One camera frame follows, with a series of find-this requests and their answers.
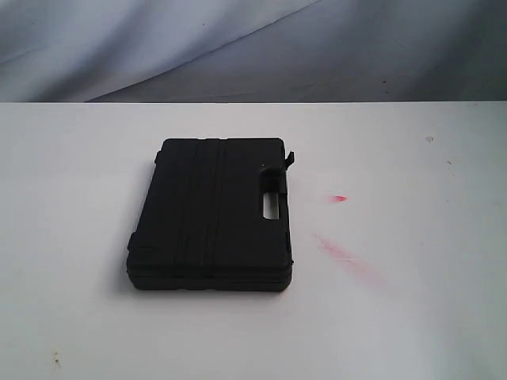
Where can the black plastic tool case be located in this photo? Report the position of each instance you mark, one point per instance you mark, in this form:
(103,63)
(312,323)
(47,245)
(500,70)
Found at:
(215,217)

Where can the grey backdrop cloth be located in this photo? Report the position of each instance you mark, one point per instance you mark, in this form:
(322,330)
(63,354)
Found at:
(253,51)

